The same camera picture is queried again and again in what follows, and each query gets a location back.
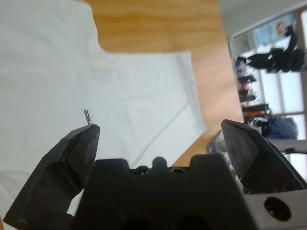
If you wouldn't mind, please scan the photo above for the white t-shirt with black logo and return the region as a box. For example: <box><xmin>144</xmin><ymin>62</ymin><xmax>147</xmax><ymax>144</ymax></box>
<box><xmin>0</xmin><ymin>0</ymin><xmax>208</xmax><ymax>218</ymax></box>

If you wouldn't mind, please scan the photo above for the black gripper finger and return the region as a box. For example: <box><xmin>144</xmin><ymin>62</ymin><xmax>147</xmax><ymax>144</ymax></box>
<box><xmin>5</xmin><ymin>124</ymin><xmax>101</xmax><ymax>230</ymax></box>
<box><xmin>221</xmin><ymin>119</ymin><xmax>307</xmax><ymax>195</ymax></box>

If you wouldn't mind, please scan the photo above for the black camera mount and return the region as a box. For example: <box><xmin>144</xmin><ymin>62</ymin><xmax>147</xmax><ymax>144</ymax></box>
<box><xmin>284</xmin><ymin>25</ymin><xmax>298</xmax><ymax>52</ymax></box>

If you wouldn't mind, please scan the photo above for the blue fabric bundle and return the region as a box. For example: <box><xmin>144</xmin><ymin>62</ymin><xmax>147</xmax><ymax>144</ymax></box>
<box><xmin>265</xmin><ymin>116</ymin><xmax>299</xmax><ymax>140</ymax></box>

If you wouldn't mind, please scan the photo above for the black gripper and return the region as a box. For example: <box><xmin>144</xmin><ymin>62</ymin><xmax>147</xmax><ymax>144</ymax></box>
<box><xmin>247</xmin><ymin>47</ymin><xmax>307</xmax><ymax>73</ymax></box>

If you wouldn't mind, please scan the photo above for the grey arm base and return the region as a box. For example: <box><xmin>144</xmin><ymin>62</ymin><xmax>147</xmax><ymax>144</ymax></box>
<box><xmin>206</xmin><ymin>130</ymin><xmax>228</xmax><ymax>154</ymax></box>

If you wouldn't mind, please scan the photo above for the cluttered black equipment rack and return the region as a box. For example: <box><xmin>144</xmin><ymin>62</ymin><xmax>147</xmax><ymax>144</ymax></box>
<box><xmin>235</xmin><ymin>56</ymin><xmax>272</xmax><ymax>125</ymax></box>

